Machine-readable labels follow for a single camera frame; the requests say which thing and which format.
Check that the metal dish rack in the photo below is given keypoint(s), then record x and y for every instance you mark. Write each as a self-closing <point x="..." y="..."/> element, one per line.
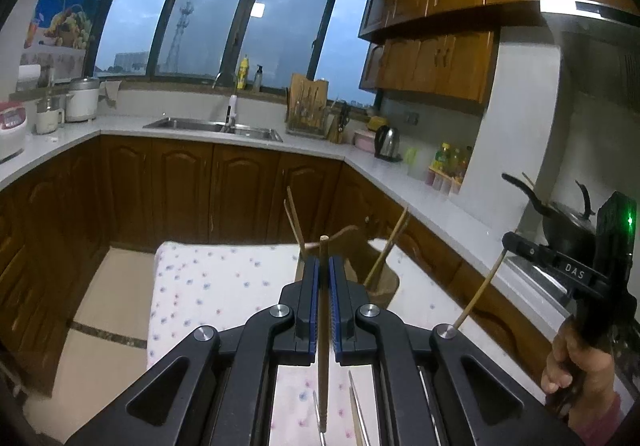
<point x="305" y="129"/>

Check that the white electric pot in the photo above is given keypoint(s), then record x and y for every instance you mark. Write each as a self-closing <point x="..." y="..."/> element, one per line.
<point x="82" y="101"/>

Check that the wall switch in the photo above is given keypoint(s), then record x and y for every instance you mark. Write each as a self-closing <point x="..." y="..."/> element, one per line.
<point x="411" y="119"/>

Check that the wooden lower cabinets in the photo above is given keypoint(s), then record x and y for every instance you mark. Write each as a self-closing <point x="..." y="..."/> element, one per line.
<point x="175" y="191"/>

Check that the yellow box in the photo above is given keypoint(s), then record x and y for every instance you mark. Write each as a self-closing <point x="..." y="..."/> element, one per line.
<point x="378" y="123"/>

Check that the yellow oil bottle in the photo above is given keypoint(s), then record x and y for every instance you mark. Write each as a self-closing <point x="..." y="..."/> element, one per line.
<point x="461" y="161"/>
<point x="441" y="159"/>

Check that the green cup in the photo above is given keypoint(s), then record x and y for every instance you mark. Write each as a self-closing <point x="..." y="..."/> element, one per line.
<point x="411" y="156"/>

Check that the wooden chopstick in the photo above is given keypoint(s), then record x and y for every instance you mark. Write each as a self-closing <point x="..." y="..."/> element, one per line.
<point x="480" y="288"/>
<point x="324" y="376"/>
<point x="295" y="221"/>
<point x="390" y="241"/>

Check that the hanging dish cloth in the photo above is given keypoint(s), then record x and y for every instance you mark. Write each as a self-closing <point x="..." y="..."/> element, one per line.
<point x="111" y="94"/>

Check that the paper towel roll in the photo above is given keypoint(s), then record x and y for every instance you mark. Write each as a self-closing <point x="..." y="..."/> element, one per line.
<point x="28" y="78"/>

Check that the floral tablecloth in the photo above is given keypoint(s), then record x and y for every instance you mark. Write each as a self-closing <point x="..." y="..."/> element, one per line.
<point x="210" y="286"/>

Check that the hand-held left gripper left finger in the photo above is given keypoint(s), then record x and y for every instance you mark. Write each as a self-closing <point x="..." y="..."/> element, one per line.
<point x="300" y="326"/>

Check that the black wok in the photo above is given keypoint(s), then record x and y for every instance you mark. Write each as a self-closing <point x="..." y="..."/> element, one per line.
<point x="567" y="228"/>

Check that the wooden utensil holder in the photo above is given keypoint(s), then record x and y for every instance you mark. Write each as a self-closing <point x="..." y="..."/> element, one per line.
<point x="350" y="241"/>

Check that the steel chopstick pair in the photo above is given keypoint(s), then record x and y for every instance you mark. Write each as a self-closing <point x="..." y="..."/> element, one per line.
<point x="317" y="421"/>
<point x="358" y="406"/>

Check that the person's right forearm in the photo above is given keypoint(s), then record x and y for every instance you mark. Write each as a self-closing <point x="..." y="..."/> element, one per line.
<point x="600" y="421"/>

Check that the steel sink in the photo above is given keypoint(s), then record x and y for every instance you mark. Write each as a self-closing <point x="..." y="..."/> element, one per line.
<point x="200" y="126"/>

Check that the soap dispenser bottle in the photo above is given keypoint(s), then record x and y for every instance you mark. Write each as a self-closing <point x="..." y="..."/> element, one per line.
<point x="257" y="80"/>

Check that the kitchen faucet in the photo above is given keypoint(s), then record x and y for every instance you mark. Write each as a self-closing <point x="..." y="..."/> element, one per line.
<point x="231" y="114"/>

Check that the pink container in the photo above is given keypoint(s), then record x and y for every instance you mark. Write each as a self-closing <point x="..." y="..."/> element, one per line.
<point x="364" y="142"/>

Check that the yellow detergent bottle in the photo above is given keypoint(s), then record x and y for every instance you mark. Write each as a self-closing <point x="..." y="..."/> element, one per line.
<point x="242" y="74"/>

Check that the white red rice cooker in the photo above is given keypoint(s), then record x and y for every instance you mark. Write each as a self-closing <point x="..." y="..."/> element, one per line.
<point x="10" y="131"/>

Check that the pink spice jar set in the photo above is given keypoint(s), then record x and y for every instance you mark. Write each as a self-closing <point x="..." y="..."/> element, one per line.
<point x="442" y="181"/>

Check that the wooden spatula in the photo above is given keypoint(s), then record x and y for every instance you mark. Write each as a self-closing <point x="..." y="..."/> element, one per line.
<point x="527" y="179"/>

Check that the kitchen window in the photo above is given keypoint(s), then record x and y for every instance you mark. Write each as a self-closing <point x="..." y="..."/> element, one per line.
<point x="210" y="26"/>

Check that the person's right hand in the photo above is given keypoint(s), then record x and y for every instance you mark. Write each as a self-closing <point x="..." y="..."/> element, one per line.
<point x="590" y="371"/>

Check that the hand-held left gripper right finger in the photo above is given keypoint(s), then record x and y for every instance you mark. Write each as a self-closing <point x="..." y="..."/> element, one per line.
<point x="350" y="326"/>

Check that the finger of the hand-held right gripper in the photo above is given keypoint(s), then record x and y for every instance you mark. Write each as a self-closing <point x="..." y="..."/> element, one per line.
<point x="550" y="263"/>

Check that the white kitchen countertop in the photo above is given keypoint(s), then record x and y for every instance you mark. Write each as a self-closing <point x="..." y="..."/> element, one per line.
<point x="125" y="124"/>

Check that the knife block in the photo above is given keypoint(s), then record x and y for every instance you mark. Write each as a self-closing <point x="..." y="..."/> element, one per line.
<point x="337" y="129"/>

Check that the gas stove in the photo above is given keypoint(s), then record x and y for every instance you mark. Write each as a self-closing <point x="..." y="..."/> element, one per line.
<point x="537" y="276"/>

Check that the steel electric kettle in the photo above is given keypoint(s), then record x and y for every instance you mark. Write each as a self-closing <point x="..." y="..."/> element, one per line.
<point x="387" y="144"/>

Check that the range hood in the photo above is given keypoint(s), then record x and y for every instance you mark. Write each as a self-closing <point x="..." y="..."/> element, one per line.
<point x="600" y="56"/>

